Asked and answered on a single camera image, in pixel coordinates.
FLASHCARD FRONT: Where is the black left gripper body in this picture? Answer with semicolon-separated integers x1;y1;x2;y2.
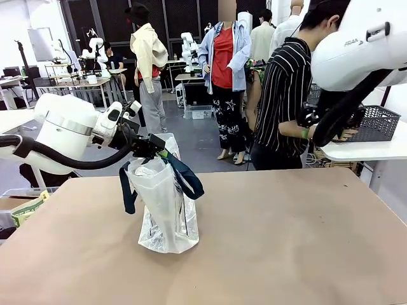
110;121;167;159

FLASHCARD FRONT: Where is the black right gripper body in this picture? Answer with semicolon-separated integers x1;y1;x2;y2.
296;101;321;128

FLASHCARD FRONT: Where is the white bag with navy handles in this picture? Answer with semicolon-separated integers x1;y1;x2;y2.
118;133;205;255

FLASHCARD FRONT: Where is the person's right forearm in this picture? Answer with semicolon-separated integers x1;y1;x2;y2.
278;119;316;139

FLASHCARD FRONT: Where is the person's right hand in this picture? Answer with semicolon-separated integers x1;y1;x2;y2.
338;126;359;141

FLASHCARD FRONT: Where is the person in striped black shirt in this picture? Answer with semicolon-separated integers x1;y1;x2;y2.
245;0;341;172

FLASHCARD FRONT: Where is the clear plastic storage bin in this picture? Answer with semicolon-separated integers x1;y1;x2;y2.
183;104;214;120
0;186;60;230

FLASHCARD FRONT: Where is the white side table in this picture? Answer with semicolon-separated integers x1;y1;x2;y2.
317;134;407;191

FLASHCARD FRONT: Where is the black monitor screen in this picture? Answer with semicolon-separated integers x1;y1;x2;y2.
183;82;214;107

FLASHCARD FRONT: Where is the mannequin in cream hoodie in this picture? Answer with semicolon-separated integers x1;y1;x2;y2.
124;2;170;134

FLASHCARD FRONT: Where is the person in white shirt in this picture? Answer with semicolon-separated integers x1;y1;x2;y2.
269;0;305;58

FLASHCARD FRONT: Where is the person in beige shirt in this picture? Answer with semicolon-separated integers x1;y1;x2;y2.
250;8;275;62

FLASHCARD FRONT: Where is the wooden background table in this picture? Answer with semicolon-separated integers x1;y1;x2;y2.
43;77;116;109

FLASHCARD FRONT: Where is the seated person in dark shirt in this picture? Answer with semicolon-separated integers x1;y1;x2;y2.
102;41;135;105

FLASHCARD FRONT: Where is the black backpack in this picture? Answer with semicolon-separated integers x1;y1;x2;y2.
18;163;81;189

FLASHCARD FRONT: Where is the white mannequin torso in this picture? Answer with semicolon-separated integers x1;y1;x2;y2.
237;11;254;32

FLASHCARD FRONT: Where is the white desk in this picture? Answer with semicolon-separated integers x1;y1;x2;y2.
0;109;36;135

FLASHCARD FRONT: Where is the green printed cardboard box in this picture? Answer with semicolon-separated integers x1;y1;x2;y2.
10;189;51;228

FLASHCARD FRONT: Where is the grey whiteboard panel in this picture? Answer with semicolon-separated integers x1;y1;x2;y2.
27;27;55;63

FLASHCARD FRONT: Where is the black right arm cable sleeve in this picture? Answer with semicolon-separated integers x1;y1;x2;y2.
312;67;396;147

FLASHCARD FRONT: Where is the black arm cable sleeve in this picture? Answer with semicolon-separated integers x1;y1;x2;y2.
312;67;396;147
0;133;141;170

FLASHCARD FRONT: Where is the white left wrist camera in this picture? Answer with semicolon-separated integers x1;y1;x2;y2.
121;100;142;120

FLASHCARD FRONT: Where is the black left arm cable sleeve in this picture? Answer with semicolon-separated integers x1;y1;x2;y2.
0;133;141;170

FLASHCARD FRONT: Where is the wire shelf rack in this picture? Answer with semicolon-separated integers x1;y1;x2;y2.
44;62;78;87

